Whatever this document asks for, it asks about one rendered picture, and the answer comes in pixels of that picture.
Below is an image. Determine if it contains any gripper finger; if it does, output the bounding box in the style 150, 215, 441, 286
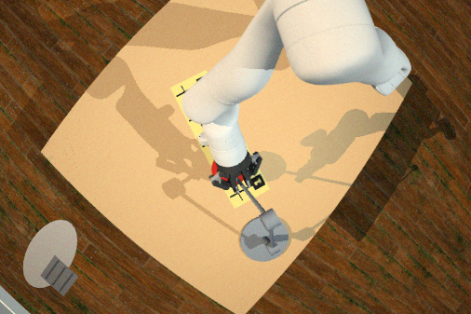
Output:
242, 150, 264, 182
209, 171, 231, 192

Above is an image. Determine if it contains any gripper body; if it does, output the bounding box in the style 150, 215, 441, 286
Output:
216, 161, 255, 190

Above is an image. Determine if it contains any pale yellow strip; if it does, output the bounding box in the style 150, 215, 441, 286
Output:
169, 69, 272, 210

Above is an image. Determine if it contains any pale wooden table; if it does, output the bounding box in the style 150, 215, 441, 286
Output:
39, 0, 413, 314

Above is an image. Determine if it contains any grey ribbed block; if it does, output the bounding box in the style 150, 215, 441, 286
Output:
39, 253, 79, 297

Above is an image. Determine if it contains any grey round floor disc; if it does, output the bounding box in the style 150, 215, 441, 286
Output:
22, 219, 79, 290

